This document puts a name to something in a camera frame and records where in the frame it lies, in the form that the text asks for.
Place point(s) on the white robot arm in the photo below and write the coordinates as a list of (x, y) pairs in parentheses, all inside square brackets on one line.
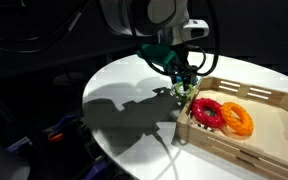
[(161, 30)]

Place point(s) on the wooden slatted tray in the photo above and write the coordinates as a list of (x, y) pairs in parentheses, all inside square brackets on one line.
[(242, 123)]

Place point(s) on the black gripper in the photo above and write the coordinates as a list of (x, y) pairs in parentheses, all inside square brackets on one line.
[(181, 65)]

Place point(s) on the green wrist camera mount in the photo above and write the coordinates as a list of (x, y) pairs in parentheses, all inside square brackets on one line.
[(158, 54)]

